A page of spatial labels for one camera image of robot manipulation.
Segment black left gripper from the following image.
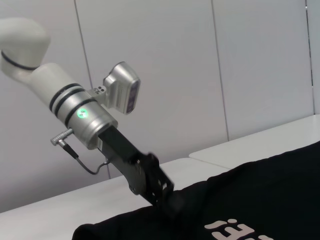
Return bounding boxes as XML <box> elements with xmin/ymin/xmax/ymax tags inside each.
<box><xmin>96</xmin><ymin>125</ymin><xmax>187</xmax><ymax>220</ymax></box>

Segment black shirt with FREE print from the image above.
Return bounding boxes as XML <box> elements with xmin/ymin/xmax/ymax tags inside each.
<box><xmin>71</xmin><ymin>140</ymin><xmax>320</xmax><ymax>240</ymax></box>

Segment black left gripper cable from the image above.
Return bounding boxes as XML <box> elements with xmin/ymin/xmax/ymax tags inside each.
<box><xmin>50</xmin><ymin>128</ymin><xmax>111</xmax><ymax>176</ymax></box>

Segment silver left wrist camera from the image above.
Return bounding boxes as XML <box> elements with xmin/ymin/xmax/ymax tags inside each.
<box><xmin>91</xmin><ymin>61</ymin><xmax>142</xmax><ymax>116</ymax></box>

